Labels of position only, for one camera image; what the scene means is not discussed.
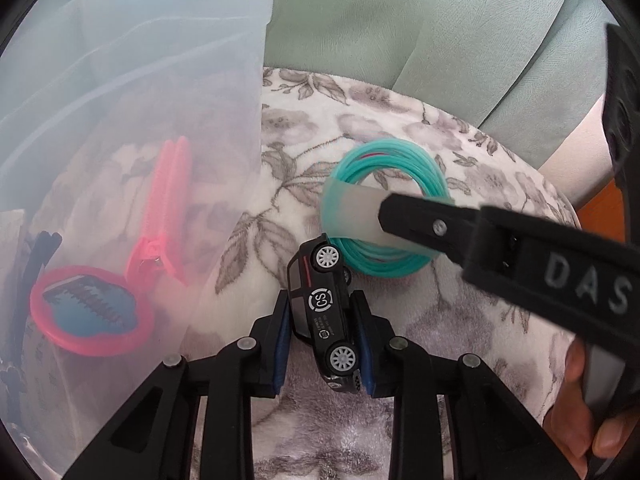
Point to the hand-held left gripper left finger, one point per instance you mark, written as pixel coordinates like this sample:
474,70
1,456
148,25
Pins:
281,355

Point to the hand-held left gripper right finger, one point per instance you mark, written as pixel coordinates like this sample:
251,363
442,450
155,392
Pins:
362,355

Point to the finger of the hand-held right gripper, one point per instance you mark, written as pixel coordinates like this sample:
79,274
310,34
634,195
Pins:
425,225

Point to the pink hair roller clip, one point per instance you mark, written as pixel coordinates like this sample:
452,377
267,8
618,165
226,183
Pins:
167,200

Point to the pale blue curtain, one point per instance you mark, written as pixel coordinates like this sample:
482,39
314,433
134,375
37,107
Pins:
550,100

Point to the black toy car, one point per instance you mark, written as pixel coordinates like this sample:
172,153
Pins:
320,310

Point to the clear plastic storage container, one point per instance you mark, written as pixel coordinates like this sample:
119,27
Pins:
150,60

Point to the person's right hand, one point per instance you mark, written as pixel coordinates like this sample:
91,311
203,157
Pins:
567,425

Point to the green curtain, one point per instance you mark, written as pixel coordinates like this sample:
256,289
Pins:
400,35

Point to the black clover hair clip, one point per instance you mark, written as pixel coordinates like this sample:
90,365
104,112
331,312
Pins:
37,255

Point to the pink round pocket mirror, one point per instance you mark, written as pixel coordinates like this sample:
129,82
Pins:
125,330

